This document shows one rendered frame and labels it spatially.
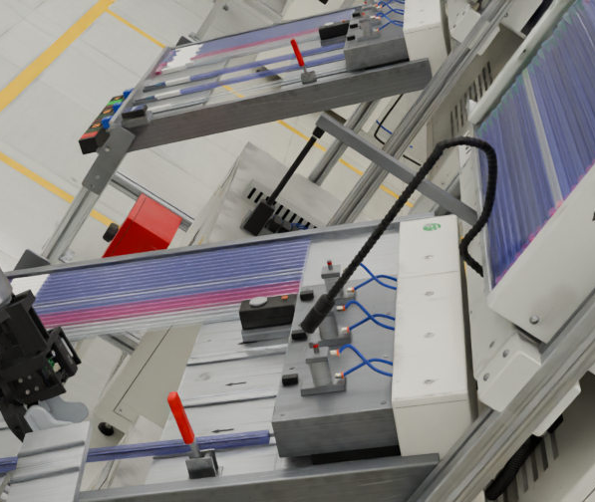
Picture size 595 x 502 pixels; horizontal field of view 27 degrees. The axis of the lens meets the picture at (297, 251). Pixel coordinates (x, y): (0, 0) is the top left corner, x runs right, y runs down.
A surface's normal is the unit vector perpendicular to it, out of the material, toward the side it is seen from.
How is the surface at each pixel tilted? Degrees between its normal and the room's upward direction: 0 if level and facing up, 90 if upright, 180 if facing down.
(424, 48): 90
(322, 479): 90
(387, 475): 90
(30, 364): 90
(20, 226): 0
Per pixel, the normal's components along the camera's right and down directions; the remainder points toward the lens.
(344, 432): -0.09, 0.40
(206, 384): -0.18, -0.91
